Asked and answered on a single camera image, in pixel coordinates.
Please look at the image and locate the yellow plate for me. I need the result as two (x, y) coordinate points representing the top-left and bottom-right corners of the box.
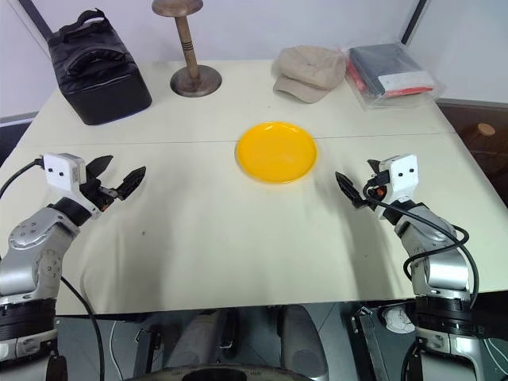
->
(236, 121), (319, 185)

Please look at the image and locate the clear bag with dark clothing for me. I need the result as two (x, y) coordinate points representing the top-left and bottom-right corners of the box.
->
(343, 42), (448, 110)

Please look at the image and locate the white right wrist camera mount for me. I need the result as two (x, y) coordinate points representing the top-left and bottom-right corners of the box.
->
(376, 154), (418, 220)

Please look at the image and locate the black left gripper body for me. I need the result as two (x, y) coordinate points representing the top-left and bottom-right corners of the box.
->
(80, 179), (122, 212)

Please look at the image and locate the brown side table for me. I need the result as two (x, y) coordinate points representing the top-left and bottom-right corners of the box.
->
(435, 98), (508, 207)

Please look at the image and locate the grey rounded robot leg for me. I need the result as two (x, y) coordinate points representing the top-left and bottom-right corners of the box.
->
(279, 304), (331, 379)
(163, 308), (241, 371)

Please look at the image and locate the black metal frame bracket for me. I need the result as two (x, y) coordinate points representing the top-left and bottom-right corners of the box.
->
(348, 304), (380, 381)

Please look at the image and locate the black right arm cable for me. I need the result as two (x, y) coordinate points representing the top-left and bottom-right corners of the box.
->
(363, 179), (481, 307)

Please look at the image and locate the wooden hat stand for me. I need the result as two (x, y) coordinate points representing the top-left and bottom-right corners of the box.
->
(152, 0), (223, 98)

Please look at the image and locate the thin black hanging cable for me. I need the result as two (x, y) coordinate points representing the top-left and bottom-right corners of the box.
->
(59, 275), (106, 381)

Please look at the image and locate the cream tablecloth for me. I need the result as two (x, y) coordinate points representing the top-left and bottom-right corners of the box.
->
(0, 58), (504, 318)

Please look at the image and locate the dark rounded shape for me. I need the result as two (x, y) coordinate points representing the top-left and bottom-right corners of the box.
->
(133, 361), (318, 381)

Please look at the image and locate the black padded bag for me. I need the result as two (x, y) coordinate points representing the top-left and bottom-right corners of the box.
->
(48, 8), (154, 127)

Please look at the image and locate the beige flat cap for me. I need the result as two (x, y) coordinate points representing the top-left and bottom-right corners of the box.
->
(271, 44), (348, 105)

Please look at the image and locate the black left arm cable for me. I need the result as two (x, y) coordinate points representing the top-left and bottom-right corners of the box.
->
(0, 157), (45, 199)

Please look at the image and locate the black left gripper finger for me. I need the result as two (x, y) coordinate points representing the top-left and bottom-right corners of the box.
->
(86, 155), (115, 185)
(117, 166), (148, 200)

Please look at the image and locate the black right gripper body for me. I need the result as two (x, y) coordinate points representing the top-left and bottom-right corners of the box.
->
(356, 171), (391, 212)

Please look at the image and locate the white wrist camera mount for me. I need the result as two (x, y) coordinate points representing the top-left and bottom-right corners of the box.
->
(43, 152), (102, 218)
(376, 154), (418, 220)

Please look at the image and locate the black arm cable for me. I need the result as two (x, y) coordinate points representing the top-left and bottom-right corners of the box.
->
(0, 157), (45, 199)
(363, 179), (481, 307)

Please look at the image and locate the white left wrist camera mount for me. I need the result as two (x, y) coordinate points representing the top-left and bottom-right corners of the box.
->
(43, 152), (102, 218)

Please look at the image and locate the thin white cable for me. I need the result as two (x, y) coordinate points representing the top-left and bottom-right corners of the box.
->
(109, 319), (122, 375)

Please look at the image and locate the black diagonal pole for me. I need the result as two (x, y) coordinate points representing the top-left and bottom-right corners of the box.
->
(16, 0), (55, 37)
(399, 0), (429, 45)

